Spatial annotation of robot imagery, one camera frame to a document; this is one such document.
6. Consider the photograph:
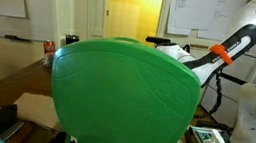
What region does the green plastic bin lid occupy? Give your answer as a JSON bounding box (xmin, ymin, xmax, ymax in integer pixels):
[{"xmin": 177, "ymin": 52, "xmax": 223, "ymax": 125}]
[{"xmin": 40, "ymin": 27, "xmax": 208, "ymax": 143}]

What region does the black cup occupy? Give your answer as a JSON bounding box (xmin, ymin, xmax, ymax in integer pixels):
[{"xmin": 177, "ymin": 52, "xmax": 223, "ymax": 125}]
[{"xmin": 63, "ymin": 33, "xmax": 80, "ymax": 47}]

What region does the white door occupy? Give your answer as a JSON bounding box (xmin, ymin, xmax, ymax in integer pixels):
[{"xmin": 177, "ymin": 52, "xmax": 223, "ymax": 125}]
[{"xmin": 79, "ymin": 0, "xmax": 111, "ymax": 42}]

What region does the red soda can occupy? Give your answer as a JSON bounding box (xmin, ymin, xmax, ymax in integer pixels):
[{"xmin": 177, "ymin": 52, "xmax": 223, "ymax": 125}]
[{"xmin": 41, "ymin": 39, "xmax": 58, "ymax": 58}]

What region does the flat brown paper bag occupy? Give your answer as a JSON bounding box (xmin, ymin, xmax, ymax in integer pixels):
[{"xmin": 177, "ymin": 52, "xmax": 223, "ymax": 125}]
[{"xmin": 10, "ymin": 90, "xmax": 67, "ymax": 132}]

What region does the dark wooden table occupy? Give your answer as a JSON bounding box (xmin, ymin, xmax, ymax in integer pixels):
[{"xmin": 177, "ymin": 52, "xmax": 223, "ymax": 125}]
[{"xmin": 0, "ymin": 53, "xmax": 70, "ymax": 143}]

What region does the black whiteboard marker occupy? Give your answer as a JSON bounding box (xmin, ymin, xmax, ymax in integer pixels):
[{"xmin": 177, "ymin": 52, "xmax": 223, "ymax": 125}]
[{"xmin": 3, "ymin": 33, "xmax": 34, "ymax": 44}]

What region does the metal fork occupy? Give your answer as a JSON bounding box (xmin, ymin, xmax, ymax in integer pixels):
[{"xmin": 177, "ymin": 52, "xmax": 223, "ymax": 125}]
[{"xmin": 0, "ymin": 116, "xmax": 25, "ymax": 143}]

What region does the black clamp handle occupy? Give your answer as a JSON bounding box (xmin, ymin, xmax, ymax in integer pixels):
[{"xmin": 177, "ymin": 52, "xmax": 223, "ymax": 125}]
[{"xmin": 144, "ymin": 35, "xmax": 172, "ymax": 46}]

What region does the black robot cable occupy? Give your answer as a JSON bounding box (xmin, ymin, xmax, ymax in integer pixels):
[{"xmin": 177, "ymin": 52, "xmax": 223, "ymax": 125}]
[{"xmin": 193, "ymin": 66, "xmax": 227, "ymax": 123}]

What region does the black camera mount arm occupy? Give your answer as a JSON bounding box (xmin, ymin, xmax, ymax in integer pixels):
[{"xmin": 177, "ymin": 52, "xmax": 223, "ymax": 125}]
[{"xmin": 217, "ymin": 71, "xmax": 248, "ymax": 86}]

